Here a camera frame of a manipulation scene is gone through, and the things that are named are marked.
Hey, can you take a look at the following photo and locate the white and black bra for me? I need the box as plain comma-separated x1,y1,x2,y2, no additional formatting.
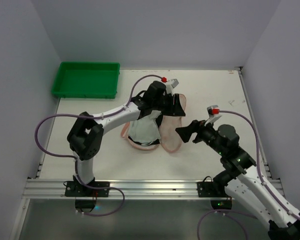
127,110,161,151

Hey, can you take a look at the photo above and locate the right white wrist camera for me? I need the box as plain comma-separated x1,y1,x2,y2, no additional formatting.
204,105,222,126

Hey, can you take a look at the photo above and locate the green plastic tray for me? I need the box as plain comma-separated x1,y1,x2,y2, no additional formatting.
51,61,120,99

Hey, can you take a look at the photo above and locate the purple cable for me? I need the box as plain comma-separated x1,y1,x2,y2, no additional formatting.
196,108,300,240
34,74,126,216

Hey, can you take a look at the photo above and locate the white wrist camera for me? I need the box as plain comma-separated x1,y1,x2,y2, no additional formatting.
165,78,179,95
204,105,222,126

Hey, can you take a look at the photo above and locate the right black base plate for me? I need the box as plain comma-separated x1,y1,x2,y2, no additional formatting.
196,176,234,198

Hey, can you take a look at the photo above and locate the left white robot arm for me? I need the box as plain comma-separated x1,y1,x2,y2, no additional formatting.
67,79,187,188

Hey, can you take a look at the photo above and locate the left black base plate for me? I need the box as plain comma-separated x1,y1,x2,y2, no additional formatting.
63,180,110,198

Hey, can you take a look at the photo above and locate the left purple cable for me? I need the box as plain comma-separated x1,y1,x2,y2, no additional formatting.
34,74,126,216

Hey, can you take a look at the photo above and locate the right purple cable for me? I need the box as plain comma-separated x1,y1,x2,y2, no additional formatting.
196,108,300,240

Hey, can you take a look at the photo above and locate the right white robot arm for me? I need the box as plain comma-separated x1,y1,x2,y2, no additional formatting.
175,120,300,240

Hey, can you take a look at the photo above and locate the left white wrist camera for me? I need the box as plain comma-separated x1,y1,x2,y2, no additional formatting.
165,78,179,95

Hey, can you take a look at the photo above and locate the aluminium front rail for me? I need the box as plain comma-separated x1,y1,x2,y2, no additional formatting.
21,179,230,200

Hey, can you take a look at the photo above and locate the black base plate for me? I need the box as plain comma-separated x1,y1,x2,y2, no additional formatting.
63,180,110,198
196,176,234,198

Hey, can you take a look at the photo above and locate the floral fabric laundry bag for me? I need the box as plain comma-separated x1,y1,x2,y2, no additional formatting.
119,92,188,154

